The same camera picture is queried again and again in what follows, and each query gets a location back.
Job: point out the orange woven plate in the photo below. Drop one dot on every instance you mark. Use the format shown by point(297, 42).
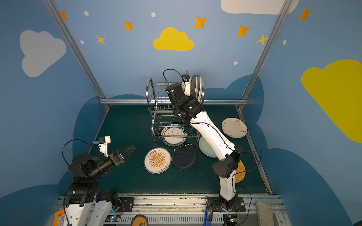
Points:
point(240, 172)

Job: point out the white red-berry plate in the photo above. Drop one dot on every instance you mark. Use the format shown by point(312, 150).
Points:
point(234, 127)

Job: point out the orange sunburst plate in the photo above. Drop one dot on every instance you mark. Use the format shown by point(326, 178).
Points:
point(157, 160)
point(201, 100)

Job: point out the white cloud motif plate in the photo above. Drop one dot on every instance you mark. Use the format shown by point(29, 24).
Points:
point(198, 87)

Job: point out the stainless steel dish rack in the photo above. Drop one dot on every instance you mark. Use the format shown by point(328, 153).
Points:
point(160, 108)

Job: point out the orange green box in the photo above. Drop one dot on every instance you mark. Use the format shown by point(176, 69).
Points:
point(59, 218)

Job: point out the round black orange logo disc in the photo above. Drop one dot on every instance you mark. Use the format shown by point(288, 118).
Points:
point(140, 220)

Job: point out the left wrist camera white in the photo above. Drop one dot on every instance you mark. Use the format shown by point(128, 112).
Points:
point(102, 144)

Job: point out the grey block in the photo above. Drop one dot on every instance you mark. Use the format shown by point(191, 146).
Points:
point(264, 214)

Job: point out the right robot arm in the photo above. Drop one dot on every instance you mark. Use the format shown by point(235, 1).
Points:
point(189, 109)

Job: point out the dark blue speckled plate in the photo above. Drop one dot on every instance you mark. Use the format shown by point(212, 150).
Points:
point(184, 157)

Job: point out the plain pale green plate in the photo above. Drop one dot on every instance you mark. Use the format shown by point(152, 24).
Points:
point(193, 84)

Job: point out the blue handled tool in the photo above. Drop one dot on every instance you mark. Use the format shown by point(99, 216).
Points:
point(208, 215)

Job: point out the orange sunburst plate flat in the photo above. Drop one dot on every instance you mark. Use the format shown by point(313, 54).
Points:
point(157, 160)

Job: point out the light green flower plate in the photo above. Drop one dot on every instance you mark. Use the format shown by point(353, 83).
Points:
point(206, 148)

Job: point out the green rim lettered plate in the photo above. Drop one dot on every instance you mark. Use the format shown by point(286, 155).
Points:
point(173, 135)

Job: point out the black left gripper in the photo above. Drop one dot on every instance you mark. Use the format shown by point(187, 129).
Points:
point(117, 157)

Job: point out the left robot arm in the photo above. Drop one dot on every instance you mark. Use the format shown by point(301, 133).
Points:
point(83, 205)

